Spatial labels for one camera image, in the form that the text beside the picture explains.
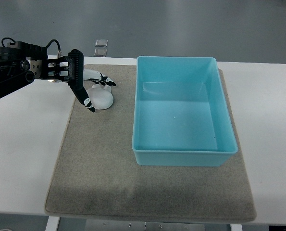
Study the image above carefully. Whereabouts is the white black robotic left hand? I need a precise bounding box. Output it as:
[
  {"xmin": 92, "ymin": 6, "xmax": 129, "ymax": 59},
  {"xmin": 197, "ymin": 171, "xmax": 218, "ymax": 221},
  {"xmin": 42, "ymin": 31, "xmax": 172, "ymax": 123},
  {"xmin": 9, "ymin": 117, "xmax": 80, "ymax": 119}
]
[{"xmin": 83, "ymin": 68, "xmax": 116, "ymax": 112}]

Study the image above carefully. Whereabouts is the white plush toy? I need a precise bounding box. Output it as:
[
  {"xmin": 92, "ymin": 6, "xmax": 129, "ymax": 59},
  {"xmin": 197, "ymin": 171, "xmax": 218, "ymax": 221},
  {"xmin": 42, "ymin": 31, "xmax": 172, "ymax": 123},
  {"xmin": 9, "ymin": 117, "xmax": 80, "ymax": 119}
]
[{"xmin": 87, "ymin": 85, "xmax": 113, "ymax": 110}]

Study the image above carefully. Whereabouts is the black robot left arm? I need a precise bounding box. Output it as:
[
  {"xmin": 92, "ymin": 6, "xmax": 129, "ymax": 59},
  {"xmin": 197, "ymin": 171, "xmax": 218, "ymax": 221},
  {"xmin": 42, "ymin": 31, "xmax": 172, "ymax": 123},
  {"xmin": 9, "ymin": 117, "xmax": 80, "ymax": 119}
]
[{"xmin": 0, "ymin": 37, "xmax": 61, "ymax": 98}]

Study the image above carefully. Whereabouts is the light blue plastic box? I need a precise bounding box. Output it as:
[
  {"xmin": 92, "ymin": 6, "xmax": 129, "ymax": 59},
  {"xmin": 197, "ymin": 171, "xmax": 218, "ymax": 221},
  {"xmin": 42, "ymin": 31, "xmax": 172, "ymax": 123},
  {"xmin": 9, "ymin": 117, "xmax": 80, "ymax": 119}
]
[{"xmin": 132, "ymin": 56, "xmax": 238, "ymax": 167}]

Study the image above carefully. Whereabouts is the lower floor socket plate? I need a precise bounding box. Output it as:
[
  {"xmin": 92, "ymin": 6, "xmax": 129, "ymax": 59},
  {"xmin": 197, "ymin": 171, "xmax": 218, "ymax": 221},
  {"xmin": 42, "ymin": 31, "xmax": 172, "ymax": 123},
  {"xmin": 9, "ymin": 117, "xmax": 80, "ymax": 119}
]
[{"xmin": 94, "ymin": 48, "xmax": 107, "ymax": 57}]

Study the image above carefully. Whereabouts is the grey felt mat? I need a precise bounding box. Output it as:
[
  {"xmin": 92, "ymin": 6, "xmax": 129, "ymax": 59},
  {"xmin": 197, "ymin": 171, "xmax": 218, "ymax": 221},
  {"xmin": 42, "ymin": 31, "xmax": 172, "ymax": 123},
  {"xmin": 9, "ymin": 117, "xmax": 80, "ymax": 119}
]
[{"xmin": 44, "ymin": 64, "xmax": 256, "ymax": 223}]

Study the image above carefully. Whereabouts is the black camera bracket on wrist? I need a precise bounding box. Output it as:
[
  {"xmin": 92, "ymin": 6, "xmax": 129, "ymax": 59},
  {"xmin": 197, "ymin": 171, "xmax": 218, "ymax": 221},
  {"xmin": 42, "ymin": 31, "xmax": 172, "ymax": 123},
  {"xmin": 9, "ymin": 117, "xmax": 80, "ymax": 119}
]
[{"xmin": 45, "ymin": 49, "xmax": 84, "ymax": 90}]

